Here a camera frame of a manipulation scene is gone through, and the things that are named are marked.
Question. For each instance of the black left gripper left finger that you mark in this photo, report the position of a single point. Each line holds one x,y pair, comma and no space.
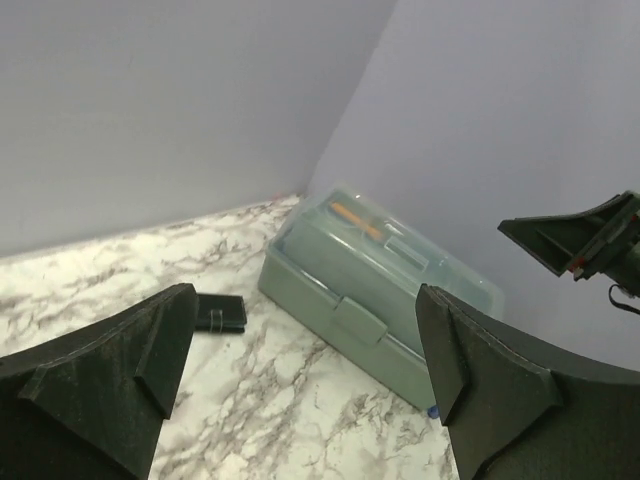
90,404

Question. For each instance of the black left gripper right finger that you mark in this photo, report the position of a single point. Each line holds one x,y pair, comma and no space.
517,407

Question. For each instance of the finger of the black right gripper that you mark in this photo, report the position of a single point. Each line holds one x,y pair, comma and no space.
604,239

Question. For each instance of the black leather card holder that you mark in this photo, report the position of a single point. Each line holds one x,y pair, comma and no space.
221,314

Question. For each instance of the orange tool inside box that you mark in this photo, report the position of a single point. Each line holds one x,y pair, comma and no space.
355,220

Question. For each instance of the green plastic storage box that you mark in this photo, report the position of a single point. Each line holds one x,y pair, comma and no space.
358,294

